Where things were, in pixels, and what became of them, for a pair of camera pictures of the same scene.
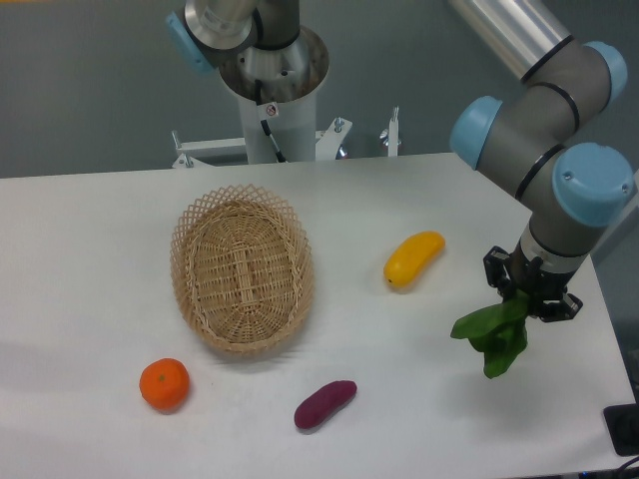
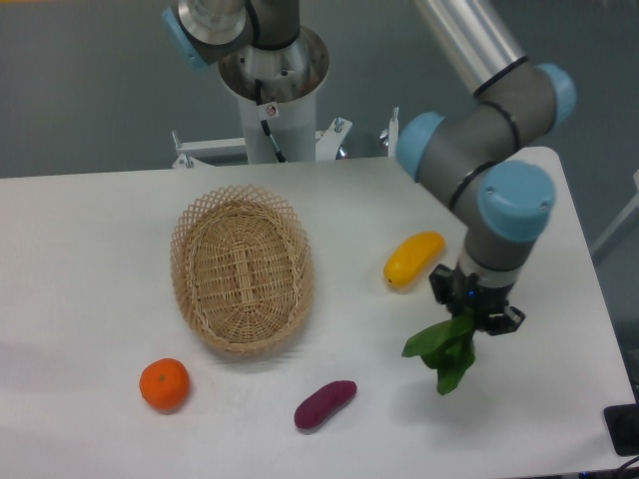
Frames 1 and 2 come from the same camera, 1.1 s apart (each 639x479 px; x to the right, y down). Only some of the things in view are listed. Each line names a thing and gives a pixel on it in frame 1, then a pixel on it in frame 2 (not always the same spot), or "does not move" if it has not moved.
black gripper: [526, 276] to [463, 293]
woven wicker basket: [243, 267] does not move
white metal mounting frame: [326, 144] does not move
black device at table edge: [623, 427] does not move
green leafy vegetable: [499, 331] to [447, 347]
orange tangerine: [164, 383] does not move
